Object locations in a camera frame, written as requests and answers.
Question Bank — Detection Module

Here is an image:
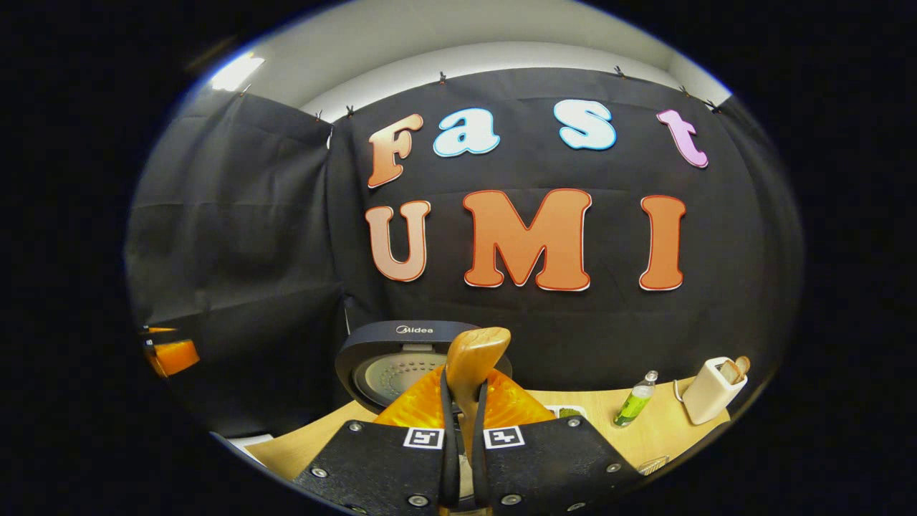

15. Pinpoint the dark grey rice cooker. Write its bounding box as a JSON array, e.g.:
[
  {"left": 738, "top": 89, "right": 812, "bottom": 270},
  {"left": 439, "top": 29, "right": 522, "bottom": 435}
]
[{"left": 335, "top": 320, "right": 514, "bottom": 416}]

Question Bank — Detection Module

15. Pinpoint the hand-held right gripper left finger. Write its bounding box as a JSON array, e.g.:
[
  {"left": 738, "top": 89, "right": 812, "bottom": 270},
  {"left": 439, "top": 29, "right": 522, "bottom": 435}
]
[{"left": 292, "top": 364, "right": 461, "bottom": 515}]

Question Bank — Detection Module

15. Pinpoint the white toaster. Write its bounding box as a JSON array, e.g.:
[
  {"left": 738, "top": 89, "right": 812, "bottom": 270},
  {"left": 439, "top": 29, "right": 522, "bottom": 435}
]
[{"left": 682, "top": 357, "right": 749, "bottom": 426}]

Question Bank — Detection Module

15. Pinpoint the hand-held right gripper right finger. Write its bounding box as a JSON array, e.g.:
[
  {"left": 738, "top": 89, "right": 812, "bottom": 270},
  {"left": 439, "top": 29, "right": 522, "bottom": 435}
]
[{"left": 469, "top": 369, "right": 643, "bottom": 515}]

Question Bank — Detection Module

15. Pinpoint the row of black cloth clips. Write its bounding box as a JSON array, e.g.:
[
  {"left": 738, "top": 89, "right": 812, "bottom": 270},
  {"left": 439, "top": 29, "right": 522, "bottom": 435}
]
[{"left": 240, "top": 68, "right": 721, "bottom": 121}]

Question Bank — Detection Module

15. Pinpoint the wooden spoon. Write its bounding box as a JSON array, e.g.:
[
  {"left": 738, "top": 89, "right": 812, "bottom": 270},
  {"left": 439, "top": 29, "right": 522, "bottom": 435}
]
[{"left": 444, "top": 326, "right": 513, "bottom": 516}]

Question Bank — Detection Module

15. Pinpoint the green drink bottle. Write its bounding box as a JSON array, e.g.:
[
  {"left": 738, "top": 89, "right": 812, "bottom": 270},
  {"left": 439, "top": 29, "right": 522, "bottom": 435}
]
[{"left": 613, "top": 371, "right": 658, "bottom": 429}]

